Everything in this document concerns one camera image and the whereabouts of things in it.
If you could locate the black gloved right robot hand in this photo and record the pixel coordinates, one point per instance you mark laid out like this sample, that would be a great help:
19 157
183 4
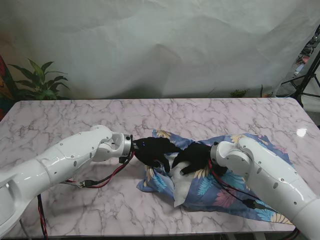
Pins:
195 156

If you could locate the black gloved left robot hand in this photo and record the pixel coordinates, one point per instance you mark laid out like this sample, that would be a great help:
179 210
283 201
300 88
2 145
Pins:
152 150

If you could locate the white pillow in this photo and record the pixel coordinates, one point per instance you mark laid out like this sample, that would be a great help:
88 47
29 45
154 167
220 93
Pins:
182 185

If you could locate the blue floral pillowcase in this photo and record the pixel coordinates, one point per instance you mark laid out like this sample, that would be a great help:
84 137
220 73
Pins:
225 190

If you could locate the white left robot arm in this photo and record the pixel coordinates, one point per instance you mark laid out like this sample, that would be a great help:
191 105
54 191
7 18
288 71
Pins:
55 165

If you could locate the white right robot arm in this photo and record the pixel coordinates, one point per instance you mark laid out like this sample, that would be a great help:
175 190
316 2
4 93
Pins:
270 170

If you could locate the small green bushy plant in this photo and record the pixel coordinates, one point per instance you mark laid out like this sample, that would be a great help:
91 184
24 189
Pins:
238 93

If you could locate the white backdrop cloth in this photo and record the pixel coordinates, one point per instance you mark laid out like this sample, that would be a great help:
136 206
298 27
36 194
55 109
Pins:
160 45

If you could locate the large green leafy plant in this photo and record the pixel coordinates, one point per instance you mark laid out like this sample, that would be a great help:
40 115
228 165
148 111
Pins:
40 82

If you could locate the black tripod stand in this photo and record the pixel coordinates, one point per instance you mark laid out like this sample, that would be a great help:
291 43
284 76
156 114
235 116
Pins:
308 80

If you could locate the colourful painted panel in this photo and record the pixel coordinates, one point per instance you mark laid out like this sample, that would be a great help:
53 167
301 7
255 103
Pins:
5 85

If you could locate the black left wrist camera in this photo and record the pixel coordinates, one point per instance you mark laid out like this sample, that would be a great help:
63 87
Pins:
125 158

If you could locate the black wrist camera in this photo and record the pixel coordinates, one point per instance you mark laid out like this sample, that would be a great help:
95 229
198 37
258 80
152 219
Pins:
125 158
220 171

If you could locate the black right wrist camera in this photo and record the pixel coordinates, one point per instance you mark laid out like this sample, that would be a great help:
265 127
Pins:
220 171

